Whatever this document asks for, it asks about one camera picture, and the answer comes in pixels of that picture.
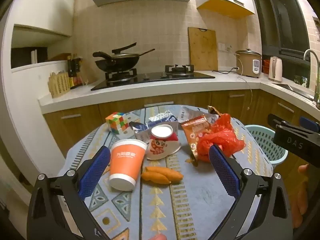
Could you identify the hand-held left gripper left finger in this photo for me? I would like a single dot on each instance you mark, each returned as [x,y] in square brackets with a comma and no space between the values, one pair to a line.
[96,170]

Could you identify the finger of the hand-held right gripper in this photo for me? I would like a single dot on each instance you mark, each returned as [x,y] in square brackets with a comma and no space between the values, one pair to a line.
[308,123]
[287,127]

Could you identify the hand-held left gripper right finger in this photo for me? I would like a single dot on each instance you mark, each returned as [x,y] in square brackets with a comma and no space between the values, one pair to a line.
[223,172]

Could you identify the light green plastic basket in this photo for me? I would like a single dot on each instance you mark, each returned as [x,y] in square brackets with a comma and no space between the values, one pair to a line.
[267,142]

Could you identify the person's right hand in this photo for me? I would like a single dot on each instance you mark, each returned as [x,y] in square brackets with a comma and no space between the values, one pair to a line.
[302,195]

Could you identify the person's left hand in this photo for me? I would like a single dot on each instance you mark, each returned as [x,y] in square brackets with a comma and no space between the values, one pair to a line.
[159,237]

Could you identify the orange paper cup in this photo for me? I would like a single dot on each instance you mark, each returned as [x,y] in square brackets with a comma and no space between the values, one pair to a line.
[127,165]

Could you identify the steel sink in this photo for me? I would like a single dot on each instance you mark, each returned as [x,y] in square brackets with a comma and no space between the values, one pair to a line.
[297,90]

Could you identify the red plastic bag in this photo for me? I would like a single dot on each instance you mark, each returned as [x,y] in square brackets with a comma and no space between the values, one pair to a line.
[225,135]

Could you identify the patterned blue tablecloth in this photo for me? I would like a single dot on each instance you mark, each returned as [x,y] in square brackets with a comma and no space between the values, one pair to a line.
[195,200]

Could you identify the wooden base cabinets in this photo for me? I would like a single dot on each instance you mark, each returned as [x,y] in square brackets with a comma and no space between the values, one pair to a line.
[82,130]

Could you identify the orange snack bag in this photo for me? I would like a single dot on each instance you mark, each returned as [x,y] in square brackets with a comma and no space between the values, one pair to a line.
[193,132]

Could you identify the colourful puzzle cube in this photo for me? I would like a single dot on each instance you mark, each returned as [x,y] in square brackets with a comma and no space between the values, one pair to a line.
[117,123]

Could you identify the chrome faucet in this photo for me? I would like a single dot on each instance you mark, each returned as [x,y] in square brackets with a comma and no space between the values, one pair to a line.
[317,65]

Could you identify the white electric kettle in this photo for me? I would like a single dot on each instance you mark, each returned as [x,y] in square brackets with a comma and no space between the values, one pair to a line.
[275,70]

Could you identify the blue white milk carton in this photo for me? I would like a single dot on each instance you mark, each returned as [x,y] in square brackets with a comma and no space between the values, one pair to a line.
[142,132]

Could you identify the orange toy carrot pair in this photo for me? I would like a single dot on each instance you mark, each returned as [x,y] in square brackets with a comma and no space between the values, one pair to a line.
[162,175]

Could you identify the brown foil wrapper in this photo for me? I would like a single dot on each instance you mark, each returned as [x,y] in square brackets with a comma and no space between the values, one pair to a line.
[213,110]

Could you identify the white red paper bowl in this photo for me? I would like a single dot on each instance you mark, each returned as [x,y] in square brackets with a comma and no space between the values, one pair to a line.
[161,145]

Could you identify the white printed foil bag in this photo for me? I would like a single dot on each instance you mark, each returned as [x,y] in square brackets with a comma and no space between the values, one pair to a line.
[187,113]

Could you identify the beige rice cooker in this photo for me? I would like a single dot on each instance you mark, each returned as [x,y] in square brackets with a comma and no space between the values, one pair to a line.
[247,65]

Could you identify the white kitchen countertop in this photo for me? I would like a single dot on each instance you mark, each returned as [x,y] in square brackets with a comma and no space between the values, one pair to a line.
[225,81]

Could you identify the blue patterned tissue pack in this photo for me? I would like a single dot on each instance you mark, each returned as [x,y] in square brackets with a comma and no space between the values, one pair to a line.
[160,117]

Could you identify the wicker basket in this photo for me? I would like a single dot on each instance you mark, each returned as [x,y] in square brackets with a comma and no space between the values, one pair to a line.
[59,85]

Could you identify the black glass gas stove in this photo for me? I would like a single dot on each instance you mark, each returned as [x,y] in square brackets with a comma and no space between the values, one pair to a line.
[152,78]

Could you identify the black wok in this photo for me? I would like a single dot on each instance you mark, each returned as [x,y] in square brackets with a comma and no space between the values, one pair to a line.
[117,63]

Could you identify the dark window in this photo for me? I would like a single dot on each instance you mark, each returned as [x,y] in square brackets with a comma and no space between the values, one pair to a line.
[277,17]

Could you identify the wooden cutting board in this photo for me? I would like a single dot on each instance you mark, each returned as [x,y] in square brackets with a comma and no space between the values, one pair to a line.
[203,50]

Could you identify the white paper roll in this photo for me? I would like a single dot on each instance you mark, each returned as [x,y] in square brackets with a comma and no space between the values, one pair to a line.
[34,56]

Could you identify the white shelf unit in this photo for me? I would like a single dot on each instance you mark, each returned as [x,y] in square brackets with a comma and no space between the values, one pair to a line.
[42,12]

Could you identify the white wall socket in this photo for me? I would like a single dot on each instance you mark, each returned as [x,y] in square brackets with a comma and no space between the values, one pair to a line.
[221,46]

